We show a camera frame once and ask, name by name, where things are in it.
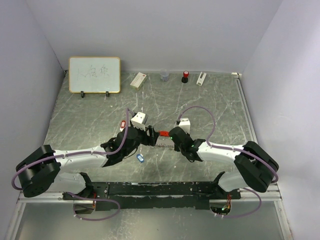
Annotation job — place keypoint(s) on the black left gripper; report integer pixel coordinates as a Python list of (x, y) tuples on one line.
[(149, 140)]

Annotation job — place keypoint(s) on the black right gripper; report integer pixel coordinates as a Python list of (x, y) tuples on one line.
[(176, 148)]

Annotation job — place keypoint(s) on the blue tagged key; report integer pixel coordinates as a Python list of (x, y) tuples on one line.
[(140, 158)]

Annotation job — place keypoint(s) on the red tagged key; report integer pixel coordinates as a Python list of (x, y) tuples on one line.
[(122, 125)]

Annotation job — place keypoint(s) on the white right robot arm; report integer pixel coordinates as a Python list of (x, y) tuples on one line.
[(254, 167)]

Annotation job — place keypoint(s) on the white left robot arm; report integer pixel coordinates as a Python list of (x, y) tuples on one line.
[(52, 170)]

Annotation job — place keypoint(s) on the white cardboard box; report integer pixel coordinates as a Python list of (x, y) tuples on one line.
[(138, 80)]

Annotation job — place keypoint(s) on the clear jar of paperclips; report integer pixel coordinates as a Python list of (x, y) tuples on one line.
[(164, 75)]

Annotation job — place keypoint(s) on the red black stamp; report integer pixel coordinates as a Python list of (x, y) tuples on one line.
[(185, 77)]

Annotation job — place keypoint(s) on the white stapler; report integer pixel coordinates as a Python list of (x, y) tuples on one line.
[(201, 78)]

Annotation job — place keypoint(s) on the black whiteboard stand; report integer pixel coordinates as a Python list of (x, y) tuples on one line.
[(82, 94)]

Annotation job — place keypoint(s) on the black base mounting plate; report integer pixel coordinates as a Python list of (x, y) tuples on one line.
[(149, 195)]

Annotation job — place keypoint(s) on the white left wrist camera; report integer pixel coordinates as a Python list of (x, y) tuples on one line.
[(139, 121)]

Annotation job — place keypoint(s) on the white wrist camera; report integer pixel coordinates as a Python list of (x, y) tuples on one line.
[(139, 121), (185, 125)]

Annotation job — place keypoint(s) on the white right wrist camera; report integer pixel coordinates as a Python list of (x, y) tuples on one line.
[(185, 125)]

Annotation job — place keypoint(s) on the small whiteboard yellow frame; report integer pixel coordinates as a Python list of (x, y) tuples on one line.
[(94, 74)]

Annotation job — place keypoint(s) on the aluminium rail frame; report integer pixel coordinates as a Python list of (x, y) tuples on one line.
[(81, 123)]

